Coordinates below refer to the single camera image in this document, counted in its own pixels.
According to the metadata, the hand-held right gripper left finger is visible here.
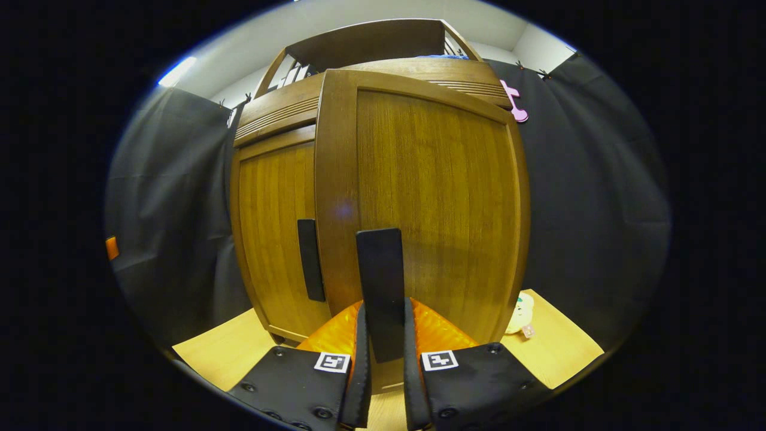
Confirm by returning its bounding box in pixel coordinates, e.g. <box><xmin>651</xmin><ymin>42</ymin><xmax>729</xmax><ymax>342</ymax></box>
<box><xmin>227</xmin><ymin>299</ymin><xmax>373</xmax><ymax>430</ymax></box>

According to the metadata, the black backdrop cloth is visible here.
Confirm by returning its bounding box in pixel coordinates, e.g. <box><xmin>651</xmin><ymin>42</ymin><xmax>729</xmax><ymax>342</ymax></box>
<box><xmin>105</xmin><ymin>57</ymin><xmax>671</xmax><ymax>351</ymax></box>

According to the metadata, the black door handle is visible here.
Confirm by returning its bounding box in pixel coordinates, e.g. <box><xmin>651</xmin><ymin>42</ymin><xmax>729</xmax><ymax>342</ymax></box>
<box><xmin>297</xmin><ymin>219</ymin><xmax>326</xmax><ymax>302</ymax></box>
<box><xmin>356</xmin><ymin>228</ymin><xmax>406</xmax><ymax>363</ymax></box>

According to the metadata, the yellow plush toy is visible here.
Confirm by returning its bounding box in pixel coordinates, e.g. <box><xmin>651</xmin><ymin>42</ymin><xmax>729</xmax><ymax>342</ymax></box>
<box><xmin>506</xmin><ymin>292</ymin><xmax>536</xmax><ymax>339</ymax></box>

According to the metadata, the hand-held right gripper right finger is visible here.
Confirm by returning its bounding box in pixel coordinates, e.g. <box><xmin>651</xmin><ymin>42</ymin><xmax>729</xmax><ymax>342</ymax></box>
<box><xmin>402</xmin><ymin>298</ymin><xmax>554</xmax><ymax>431</ymax></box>

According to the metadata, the wooden cabinet drawer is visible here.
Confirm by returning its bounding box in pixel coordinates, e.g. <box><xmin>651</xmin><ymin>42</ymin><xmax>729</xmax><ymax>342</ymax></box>
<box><xmin>233</xmin><ymin>58</ymin><xmax>514</xmax><ymax>148</ymax></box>

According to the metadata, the wooden double-door shoe cabinet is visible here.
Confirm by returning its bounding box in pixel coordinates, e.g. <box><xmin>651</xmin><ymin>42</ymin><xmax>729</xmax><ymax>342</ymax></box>
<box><xmin>229</xmin><ymin>18</ymin><xmax>531</xmax><ymax>396</ymax></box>

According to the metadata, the wooden shoe cabinet door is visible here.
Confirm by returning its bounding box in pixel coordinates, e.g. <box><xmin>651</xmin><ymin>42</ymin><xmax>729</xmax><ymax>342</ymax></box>
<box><xmin>230</xmin><ymin>125</ymin><xmax>332</xmax><ymax>343</ymax></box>
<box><xmin>314</xmin><ymin>69</ymin><xmax>531</xmax><ymax>396</ymax></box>

